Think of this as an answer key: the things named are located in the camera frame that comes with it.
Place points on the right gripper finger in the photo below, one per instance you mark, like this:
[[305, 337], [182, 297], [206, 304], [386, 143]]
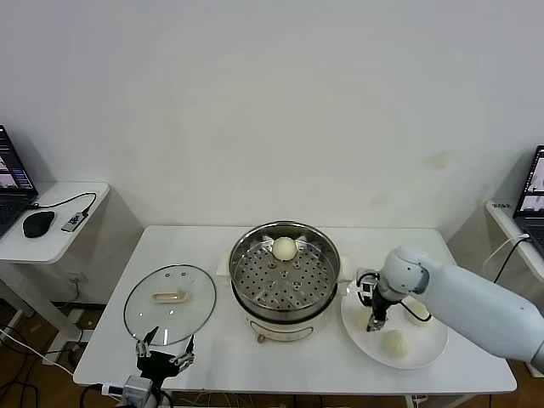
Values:
[[382, 319], [372, 327]]

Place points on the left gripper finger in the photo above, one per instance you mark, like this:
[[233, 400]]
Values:
[[183, 359], [141, 349]]

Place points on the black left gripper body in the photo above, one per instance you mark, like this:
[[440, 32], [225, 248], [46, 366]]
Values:
[[158, 364]]

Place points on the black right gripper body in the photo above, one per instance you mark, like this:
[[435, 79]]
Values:
[[379, 304]]

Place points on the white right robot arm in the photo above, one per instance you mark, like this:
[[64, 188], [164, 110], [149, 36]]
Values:
[[467, 306]]

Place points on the perforated steel steamer basket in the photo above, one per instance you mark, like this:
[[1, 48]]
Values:
[[285, 280]]

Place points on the large white plate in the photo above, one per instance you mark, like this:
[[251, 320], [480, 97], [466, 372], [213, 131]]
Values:
[[425, 353]]

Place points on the white side table with mouse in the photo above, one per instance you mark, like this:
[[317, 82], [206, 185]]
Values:
[[64, 242]]

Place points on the grey usb hub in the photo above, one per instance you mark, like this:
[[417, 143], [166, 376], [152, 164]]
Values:
[[75, 221]]

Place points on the small printed desk label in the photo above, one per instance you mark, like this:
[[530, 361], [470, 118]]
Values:
[[500, 206]]

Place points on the black computer mouse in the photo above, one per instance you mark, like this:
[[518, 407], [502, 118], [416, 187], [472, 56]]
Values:
[[39, 223]]

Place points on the black laptop with image windows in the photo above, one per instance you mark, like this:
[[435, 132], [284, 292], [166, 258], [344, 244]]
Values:
[[531, 204]]

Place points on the black laptop with dark screen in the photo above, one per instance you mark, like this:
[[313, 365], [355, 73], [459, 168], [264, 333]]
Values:
[[13, 178]]

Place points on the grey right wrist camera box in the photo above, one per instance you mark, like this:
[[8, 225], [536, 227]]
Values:
[[365, 290]]

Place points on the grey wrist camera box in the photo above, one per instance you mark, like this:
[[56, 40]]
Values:
[[138, 387], [365, 290]]

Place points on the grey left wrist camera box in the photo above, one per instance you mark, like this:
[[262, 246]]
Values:
[[138, 387]]

